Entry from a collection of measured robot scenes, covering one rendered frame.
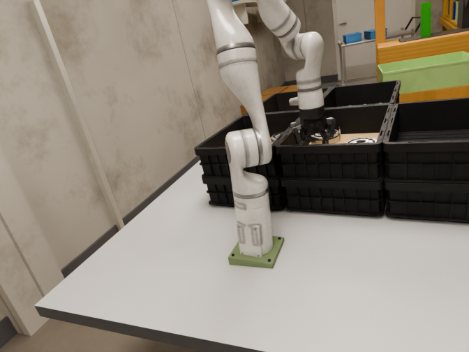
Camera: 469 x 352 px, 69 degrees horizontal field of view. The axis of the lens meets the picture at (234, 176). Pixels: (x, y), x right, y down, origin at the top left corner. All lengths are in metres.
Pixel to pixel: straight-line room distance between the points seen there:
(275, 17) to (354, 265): 0.64
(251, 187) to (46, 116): 1.79
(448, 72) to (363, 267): 2.13
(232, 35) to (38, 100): 1.75
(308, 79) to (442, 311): 0.64
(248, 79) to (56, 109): 1.82
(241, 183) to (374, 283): 0.37
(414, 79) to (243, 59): 2.11
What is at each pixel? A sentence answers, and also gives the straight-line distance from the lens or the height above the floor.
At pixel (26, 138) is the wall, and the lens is 2.31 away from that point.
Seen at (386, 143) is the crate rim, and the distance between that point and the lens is 0.95.
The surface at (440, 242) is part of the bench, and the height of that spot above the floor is 0.70.
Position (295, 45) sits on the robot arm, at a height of 1.20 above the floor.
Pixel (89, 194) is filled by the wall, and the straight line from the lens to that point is 2.58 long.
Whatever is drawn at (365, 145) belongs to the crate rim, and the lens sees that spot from 0.96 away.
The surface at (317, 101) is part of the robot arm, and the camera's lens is 1.03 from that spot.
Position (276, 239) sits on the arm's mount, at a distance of 0.98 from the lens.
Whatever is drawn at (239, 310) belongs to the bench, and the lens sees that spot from 0.82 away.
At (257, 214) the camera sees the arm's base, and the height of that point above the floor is 0.84.
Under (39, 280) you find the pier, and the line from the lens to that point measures 2.24.
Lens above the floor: 1.26
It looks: 22 degrees down
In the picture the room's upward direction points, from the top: 12 degrees counter-clockwise
